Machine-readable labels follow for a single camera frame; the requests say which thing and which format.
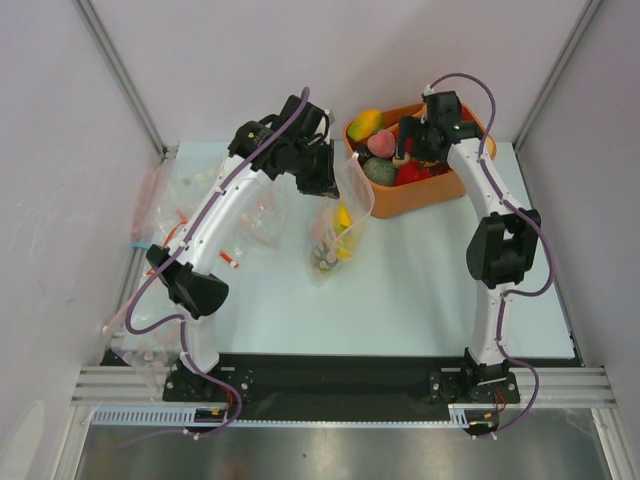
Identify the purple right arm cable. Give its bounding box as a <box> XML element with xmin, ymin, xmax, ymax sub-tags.
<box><xmin>422</xmin><ymin>72</ymin><xmax>556</xmax><ymax>439</ymax></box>

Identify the clear zip bag pile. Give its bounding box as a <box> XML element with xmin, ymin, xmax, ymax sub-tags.
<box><xmin>131</xmin><ymin>156</ymin><xmax>294</xmax><ymax>260</ymax></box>

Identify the green brown toy melon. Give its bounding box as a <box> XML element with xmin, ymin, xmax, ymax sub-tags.
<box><xmin>362</xmin><ymin>157</ymin><xmax>397</xmax><ymax>187</ymax></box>

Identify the yellow toy banana bunch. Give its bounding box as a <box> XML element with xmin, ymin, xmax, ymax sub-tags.
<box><xmin>331</xmin><ymin>202</ymin><xmax>367</xmax><ymax>262</ymax></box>

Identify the orange plastic fruit basket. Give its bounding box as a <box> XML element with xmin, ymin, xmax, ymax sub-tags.
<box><xmin>370</xmin><ymin>103</ymin><xmax>466</xmax><ymax>219</ymax></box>

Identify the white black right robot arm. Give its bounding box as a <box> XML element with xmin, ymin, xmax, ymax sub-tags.
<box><xmin>396</xmin><ymin>88</ymin><xmax>541</xmax><ymax>401</ymax></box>

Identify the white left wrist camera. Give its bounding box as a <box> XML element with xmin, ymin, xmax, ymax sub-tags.
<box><xmin>321</xmin><ymin>109</ymin><xmax>335</xmax><ymax>143</ymax></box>

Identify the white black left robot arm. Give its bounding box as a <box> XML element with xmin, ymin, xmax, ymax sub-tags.
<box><xmin>146</xmin><ymin>91</ymin><xmax>340</xmax><ymax>400</ymax></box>

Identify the pink toy peach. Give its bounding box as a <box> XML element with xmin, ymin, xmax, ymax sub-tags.
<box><xmin>367</xmin><ymin>129</ymin><xmax>396</xmax><ymax>158</ymax></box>

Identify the clear red-dotted zip bag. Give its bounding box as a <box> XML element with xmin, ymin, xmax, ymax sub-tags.
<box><xmin>308</xmin><ymin>153</ymin><xmax>375</xmax><ymax>285</ymax></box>

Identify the green red toy mango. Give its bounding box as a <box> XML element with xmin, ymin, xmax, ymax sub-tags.
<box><xmin>311</xmin><ymin>241</ymin><xmax>343</xmax><ymax>274</ymax></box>

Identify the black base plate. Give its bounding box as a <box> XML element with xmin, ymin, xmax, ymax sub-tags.
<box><xmin>100</xmin><ymin>351</ymin><xmax>580</xmax><ymax>423</ymax></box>

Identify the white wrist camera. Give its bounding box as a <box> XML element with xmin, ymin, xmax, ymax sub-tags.
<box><xmin>421</xmin><ymin>85</ymin><xmax>439</xmax><ymax>104</ymax></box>
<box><xmin>321</xmin><ymin>109</ymin><xmax>335</xmax><ymax>143</ymax></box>

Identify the red toy apple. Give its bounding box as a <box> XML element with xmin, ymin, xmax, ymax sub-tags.
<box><xmin>395</xmin><ymin>160</ymin><xmax>433</xmax><ymax>186</ymax></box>

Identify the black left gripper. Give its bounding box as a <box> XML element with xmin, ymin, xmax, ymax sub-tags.
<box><xmin>289</xmin><ymin>139</ymin><xmax>340</xmax><ymax>199</ymax></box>

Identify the yellow green toy mango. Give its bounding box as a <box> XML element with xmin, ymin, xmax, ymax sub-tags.
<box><xmin>347</xmin><ymin>109</ymin><xmax>384</xmax><ymax>143</ymax></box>

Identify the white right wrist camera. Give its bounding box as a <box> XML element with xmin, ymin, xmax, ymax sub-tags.
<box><xmin>421</xmin><ymin>85</ymin><xmax>439</xmax><ymax>104</ymax></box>

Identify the aluminium front rail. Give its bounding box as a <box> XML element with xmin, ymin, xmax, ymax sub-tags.
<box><xmin>71</xmin><ymin>366</ymin><xmax>616</xmax><ymax>408</ymax></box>

